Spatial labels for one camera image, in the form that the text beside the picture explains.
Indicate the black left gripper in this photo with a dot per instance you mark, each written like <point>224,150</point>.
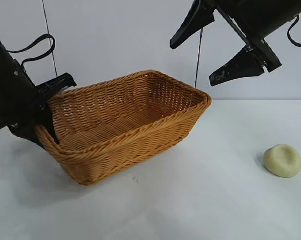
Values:
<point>15,95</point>

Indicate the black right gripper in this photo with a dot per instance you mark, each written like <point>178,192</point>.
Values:
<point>260,15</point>

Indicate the brown woven wicker basket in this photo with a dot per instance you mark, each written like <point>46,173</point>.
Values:
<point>130,140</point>

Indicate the pale yellow egg yolk pastry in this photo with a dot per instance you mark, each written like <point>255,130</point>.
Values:
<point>281,161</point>

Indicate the black ribbed left wrist camera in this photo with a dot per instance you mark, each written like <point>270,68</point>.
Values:
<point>56,86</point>

